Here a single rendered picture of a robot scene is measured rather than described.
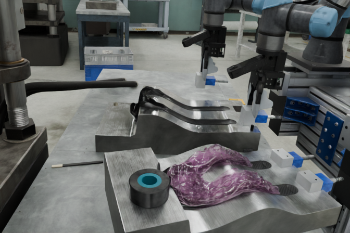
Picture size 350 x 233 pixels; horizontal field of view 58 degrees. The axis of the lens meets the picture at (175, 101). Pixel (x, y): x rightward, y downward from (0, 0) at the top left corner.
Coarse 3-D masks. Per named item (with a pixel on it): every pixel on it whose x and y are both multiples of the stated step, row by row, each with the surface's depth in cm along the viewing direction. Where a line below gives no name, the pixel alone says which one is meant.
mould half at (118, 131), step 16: (176, 96) 115; (112, 112) 109; (128, 112) 109; (144, 112) 93; (160, 112) 94; (192, 112) 107; (208, 112) 108; (224, 112) 108; (240, 112) 108; (112, 128) 98; (128, 128) 98; (144, 128) 93; (160, 128) 93; (176, 128) 93; (192, 128) 96; (208, 128) 97; (224, 128) 97; (240, 128) 97; (256, 128) 97; (96, 144) 94; (112, 144) 95; (128, 144) 95; (144, 144) 95; (160, 144) 95; (176, 144) 96; (192, 144) 96; (208, 144) 96; (224, 144) 96; (240, 144) 96; (256, 144) 97
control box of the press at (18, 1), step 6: (18, 0) 121; (18, 6) 121; (18, 12) 121; (18, 18) 121; (18, 24) 122; (24, 24) 127; (18, 30) 122; (0, 84) 120; (0, 90) 120; (0, 96) 121; (0, 102) 122
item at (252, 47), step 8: (256, 16) 487; (240, 24) 539; (240, 32) 542; (288, 32) 571; (240, 40) 548; (344, 40) 334; (240, 48) 554; (248, 48) 521; (288, 48) 539; (296, 48) 544; (344, 48) 337; (344, 56) 341; (288, 64) 434
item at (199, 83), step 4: (196, 72) 126; (200, 72) 126; (196, 76) 124; (200, 76) 123; (208, 76) 126; (212, 76) 127; (196, 80) 123; (200, 80) 123; (208, 80) 124; (212, 80) 124; (216, 80) 126; (220, 80) 126; (224, 80) 126; (196, 84) 124; (200, 84) 124; (204, 84) 124; (208, 84) 125; (212, 84) 125
